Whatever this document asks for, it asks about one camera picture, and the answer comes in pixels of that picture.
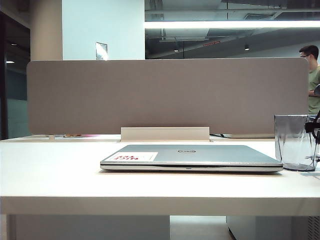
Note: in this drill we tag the framed wall notice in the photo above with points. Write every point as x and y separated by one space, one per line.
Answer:
101 51

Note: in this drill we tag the clear faceted glass cup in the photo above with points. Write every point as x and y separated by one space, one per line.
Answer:
290 140

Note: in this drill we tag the long ceiling light strip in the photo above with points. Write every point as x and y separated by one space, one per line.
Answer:
225 24

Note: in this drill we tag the silver Dell laptop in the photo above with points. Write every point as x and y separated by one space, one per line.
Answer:
212 155

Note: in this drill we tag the orange flat item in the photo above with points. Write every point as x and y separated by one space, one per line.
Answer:
71 136

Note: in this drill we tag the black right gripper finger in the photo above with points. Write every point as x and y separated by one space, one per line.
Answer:
312 127

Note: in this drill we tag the beige divider foot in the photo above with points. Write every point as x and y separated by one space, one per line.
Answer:
51 137

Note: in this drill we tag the red and white sticker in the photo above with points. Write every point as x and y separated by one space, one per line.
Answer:
130 157

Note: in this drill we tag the dark glass door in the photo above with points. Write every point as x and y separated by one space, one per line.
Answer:
15 82

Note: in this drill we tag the pink paper sheet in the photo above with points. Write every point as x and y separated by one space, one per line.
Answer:
91 135

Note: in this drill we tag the man in green shirt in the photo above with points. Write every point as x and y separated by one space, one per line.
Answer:
314 85

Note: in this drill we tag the round black ceiling spotlight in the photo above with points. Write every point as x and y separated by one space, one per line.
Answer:
246 47

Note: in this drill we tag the brown fabric desk divider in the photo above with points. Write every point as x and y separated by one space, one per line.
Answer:
87 95

